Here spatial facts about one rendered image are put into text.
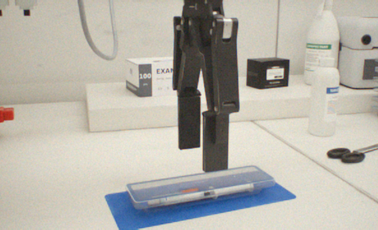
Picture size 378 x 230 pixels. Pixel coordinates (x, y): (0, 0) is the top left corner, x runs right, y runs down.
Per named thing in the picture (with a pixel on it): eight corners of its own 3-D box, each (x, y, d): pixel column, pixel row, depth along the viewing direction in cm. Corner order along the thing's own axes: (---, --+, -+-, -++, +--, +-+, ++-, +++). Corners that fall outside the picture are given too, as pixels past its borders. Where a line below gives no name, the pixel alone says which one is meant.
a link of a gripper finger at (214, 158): (226, 109, 47) (229, 111, 46) (225, 167, 49) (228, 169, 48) (202, 112, 46) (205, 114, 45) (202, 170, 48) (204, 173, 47)
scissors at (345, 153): (350, 165, 63) (351, 160, 63) (321, 154, 67) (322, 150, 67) (399, 150, 70) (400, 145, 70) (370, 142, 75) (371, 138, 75)
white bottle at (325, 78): (304, 134, 79) (309, 59, 75) (311, 128, 83) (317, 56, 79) (331, 138, 76) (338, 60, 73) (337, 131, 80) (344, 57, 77)
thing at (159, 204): (135, 220, 47) (135, 203, 46) (124, 200, 52) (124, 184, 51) (276, 195, 53) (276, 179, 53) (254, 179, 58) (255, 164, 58)
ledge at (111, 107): (86, 100, 108) (85, 84, 107) (361, 85, 129) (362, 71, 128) (89, 132, 80) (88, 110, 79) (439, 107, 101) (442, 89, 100)
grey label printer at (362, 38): (309, 75, 121) (313, 15, 117) (371, 73, 124) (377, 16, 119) (354, 91, 97) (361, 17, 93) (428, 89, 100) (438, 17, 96)
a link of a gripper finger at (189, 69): (184, 20, 47) (181, 15, 48) (173, 100, 54) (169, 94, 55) (216, 20, 48) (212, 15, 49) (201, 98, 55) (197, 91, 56)
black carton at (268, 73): (245, 85, 104) (246, 58, 102) (273, 82, 108) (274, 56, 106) (259, 89, 99) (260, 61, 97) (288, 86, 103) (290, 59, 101)
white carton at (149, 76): (125, 88, 101) (124, 57, 99) (211, 82, 109) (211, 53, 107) (138, 98, 90) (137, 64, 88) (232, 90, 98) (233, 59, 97)
